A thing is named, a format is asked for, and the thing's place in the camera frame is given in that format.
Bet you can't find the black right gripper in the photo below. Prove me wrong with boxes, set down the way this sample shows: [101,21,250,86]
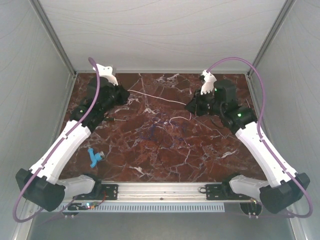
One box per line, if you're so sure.
[184,87,223,117]

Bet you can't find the white wire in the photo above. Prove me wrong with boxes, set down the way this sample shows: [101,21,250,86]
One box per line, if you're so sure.
[127,89,193,126]

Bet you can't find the blue wire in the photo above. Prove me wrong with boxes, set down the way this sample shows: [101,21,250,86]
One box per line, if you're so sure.
[137,112,192,147]

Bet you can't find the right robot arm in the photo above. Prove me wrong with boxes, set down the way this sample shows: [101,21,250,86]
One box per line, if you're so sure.
[185,78,310,214]

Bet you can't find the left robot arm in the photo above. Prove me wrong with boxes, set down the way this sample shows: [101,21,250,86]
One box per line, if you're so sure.
[15,75,130,212]

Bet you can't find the yellow black phillips screwdriver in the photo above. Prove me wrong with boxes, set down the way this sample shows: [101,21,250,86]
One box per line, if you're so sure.
[104,117,127,122]

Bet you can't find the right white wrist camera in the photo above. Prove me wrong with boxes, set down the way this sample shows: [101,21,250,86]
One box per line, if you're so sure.
[200,70,217,95]

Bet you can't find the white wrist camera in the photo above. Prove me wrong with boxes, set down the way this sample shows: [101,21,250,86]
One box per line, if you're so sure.
[96,64,119,86]
[200,70,217,95]

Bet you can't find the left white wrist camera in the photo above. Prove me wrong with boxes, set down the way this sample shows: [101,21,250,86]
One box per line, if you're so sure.
[96,64,119,86]

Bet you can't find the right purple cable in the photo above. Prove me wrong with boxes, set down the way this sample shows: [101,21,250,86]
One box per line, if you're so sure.
[206,56,314,218]

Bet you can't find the grey slotted cable duct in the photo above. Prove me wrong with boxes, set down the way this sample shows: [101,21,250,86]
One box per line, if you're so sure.
[64,202,225,213]

